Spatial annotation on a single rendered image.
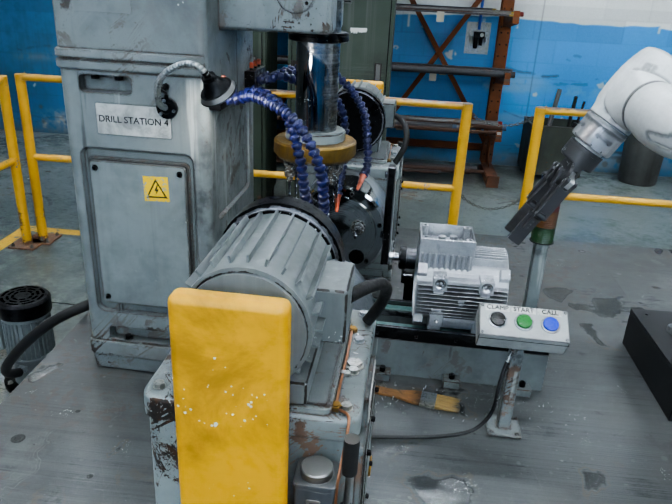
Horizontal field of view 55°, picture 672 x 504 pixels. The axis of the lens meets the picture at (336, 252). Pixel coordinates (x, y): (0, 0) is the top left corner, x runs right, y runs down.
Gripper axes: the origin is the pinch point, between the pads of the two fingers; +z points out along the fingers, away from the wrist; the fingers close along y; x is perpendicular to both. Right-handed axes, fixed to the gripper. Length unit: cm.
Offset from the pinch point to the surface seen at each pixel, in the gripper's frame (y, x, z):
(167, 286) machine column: 13, -55, 51
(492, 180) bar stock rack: -428, 99, 72
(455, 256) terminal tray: -0.9, -6.3, 14.1
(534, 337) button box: 20.7, 9.4, 11.8
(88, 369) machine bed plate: 13, -60, 82
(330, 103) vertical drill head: -2.9, -47.2, 2.3
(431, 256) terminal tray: -0.8, -10.5, 17.1
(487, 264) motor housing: -2.3, 0.9, 11.9
